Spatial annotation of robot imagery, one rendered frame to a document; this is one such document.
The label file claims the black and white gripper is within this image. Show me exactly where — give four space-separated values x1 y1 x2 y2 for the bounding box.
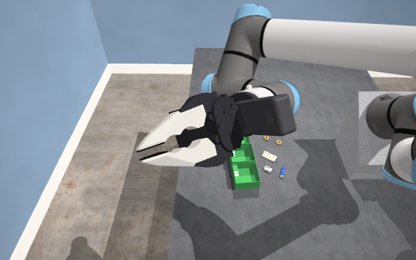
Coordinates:
136 91 258 168

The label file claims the white domino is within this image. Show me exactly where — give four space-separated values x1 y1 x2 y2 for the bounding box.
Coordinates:
262 151 277 162

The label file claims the green three-compartment bin rack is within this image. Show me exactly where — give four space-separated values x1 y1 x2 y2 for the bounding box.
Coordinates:
230 136 261 190

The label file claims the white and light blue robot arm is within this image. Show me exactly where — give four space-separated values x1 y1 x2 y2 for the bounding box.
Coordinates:
200 4 416 190

